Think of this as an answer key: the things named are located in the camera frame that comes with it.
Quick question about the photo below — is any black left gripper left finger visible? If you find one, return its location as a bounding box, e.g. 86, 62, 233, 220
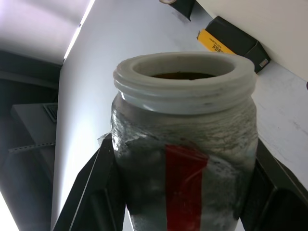
53, 133, 127, 231

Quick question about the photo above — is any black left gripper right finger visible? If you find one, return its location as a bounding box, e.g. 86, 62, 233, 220
239, 141, 308, 231

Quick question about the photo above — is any plastic jar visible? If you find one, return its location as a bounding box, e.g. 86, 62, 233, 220
97, 51, 259, 231

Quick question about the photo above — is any black and yellow carton box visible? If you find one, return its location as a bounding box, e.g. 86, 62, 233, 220
196, 15, 271, 74

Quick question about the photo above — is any black box with round object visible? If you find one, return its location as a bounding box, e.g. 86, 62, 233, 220
159, 0, 198, 22

